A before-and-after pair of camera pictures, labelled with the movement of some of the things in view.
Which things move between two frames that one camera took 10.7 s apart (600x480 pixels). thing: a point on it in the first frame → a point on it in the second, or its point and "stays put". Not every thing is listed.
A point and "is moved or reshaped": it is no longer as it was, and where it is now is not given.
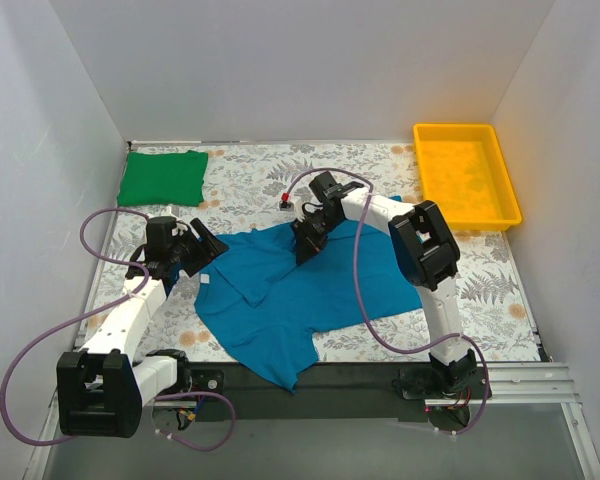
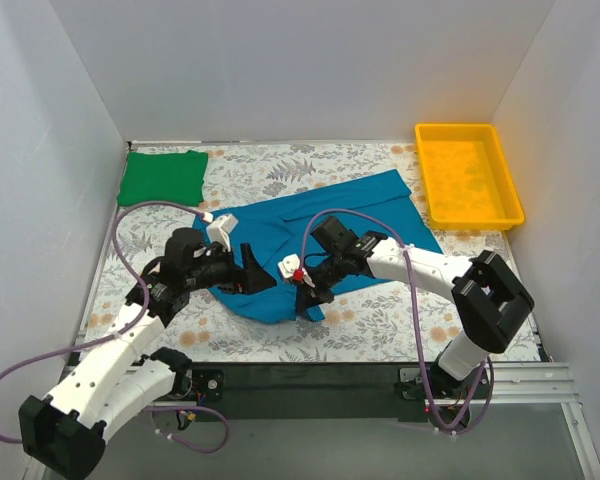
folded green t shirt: (163, 178) stays put
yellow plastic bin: (463, 172) stays put
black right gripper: (306, 236) → (311, 282)
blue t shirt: (263, 305) is moved or reshaped
